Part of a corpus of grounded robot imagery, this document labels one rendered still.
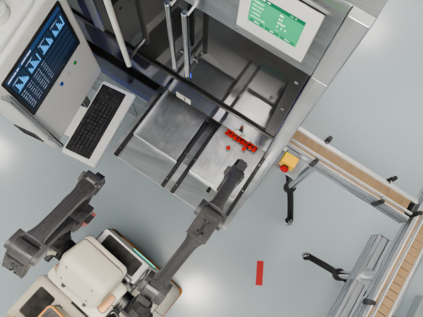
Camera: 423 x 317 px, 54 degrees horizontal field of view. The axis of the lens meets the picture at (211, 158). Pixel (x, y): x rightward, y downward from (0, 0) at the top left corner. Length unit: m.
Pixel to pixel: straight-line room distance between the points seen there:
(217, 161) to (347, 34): 1.19
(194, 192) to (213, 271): 0.97
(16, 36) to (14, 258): 0.78
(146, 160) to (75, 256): 0.71
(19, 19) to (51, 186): 1.65
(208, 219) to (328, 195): 1.76
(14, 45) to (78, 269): 0.83
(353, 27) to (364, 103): 2.37
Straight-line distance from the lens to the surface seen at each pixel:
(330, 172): 2.10
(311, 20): 1.04
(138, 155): 2.09
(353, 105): 3.33
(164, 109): 2.16
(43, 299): 2.20
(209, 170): 2.05
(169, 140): 2.10
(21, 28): 1.70
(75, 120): 2.31
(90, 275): 1.54
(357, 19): 1.00
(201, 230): 1.39
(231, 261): 2.89
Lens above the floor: 2.88
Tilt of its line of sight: 75 degrees down
